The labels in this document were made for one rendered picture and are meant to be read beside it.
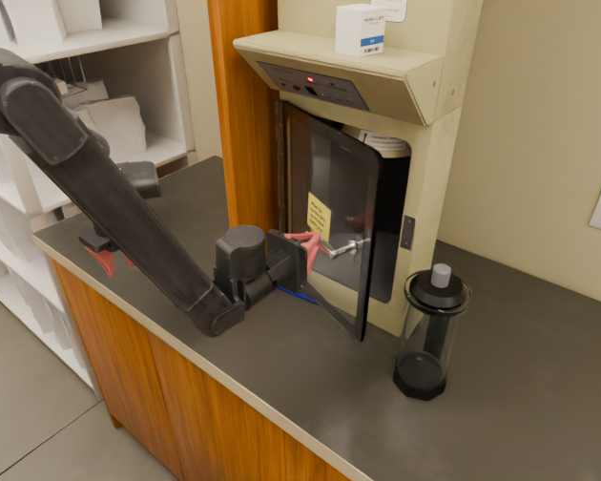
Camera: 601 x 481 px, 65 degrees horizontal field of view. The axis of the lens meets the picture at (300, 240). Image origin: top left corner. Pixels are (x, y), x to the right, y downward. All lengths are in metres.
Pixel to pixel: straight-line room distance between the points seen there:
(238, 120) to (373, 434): 0.63
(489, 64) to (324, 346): 0.72
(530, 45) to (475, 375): 0.69
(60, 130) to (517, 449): 0.82
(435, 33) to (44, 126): 0.53
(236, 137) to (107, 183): 0.49
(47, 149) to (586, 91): 1.00
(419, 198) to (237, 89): 0.40
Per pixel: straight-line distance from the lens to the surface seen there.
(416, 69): 0.68
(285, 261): 0.75
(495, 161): 1.24
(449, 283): 0.81
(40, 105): 0.43
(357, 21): 0.71
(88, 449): 2.13
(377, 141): 0.87
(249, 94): 0.96
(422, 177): 0.82
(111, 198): 0.52
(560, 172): 1.21
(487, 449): 0.91
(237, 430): 1.17
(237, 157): 0.97
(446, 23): 0.75
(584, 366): 1.11
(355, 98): 0.77
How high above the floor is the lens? 1.67
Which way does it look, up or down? 34 degrees down
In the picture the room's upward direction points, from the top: straight up
